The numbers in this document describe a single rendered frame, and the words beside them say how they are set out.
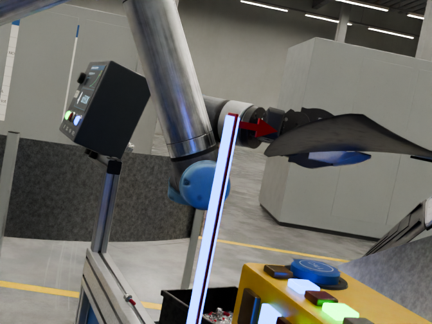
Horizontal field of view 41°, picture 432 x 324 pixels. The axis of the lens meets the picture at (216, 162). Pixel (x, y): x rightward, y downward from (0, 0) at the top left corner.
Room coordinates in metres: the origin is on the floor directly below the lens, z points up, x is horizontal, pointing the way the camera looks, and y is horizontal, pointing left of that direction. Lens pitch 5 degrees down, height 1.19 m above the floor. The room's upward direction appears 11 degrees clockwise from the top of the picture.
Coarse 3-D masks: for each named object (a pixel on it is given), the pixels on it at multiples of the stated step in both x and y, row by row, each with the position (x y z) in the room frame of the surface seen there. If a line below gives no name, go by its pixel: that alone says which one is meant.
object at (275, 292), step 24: (264, 264) 0.47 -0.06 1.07; (240, 288) 0.46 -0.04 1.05; (264, 288) 0.43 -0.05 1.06; (288, 288) 0.42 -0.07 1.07; (336, 288) 0.44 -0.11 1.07; (360, 288) 0.46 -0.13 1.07; (288, 312) 0.39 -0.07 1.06; (312, 312) 0.37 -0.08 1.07; (360, 312) 0.39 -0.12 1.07; (384, 312) 0.40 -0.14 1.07; (408, 312) 0.41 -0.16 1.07
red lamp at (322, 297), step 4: (308, 292) 0.40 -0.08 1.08; (312, 292) 0.40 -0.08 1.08; (316, 292) 0.40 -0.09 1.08; (320, 292) 0.40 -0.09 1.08; (324, 292) 0.40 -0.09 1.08; (304, 296) 0.40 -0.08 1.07; (308, 296) 0.39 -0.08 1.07; (312, 296) 0.39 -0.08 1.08; (316, 296) 0.39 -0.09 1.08; (320, 296) 0.39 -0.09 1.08; (324, 296) 0.39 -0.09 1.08; (328, 296) 0.39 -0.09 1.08; (332, 296) 0.40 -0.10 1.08; (312, 300) 0.39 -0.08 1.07; (316, 300) 0.38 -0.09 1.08; (320, 300) 0.38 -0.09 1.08; (324, 300) 0.39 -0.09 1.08; (328, 300) 0.39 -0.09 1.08; (332, 300) 0.39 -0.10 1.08; (336, 300) 0.39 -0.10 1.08; (316, 304) 0.38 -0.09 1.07; (320, 304) 0.39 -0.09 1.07
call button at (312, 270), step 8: (296, 264) 0.45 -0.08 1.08; (304, 264) 0.46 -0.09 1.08; (312, 264) 0.46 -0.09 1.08; (320, 264) 0.47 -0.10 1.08; (296, 272) 0.45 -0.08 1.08; (304, 272) 0.44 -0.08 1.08; (312, 272) 0.44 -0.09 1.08; (320, 272) 0.44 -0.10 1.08; (328, 272) 0.45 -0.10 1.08; (336, 272) 0.45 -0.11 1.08; (312, 280) 0.44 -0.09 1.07; (320, 280) 0.44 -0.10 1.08; (328, 280) 0.44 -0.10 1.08; (336, 280) 0.45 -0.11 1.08
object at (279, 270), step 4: (264, 268) 0.45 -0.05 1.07; (268, 268) 0.44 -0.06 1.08; (272, 268) 0.44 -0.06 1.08; (276, 268) 0.44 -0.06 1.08; (280, 268) 0.45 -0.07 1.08; (284, 268) 0.45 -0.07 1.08; (268, 272) 0.44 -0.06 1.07; (272, 272) 0.44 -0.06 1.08; (276, 272) 0.44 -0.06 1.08; (280, 272) 0.44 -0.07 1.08; (284, 272) 0.44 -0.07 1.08; (288, 272) 0.44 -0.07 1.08; (272, 276) 0.44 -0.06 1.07; (276, 276) 0.44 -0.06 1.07; (280, 276) 0.44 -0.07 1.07; (284, 276) 0.44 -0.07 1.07; (288, 276) 0.44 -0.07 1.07
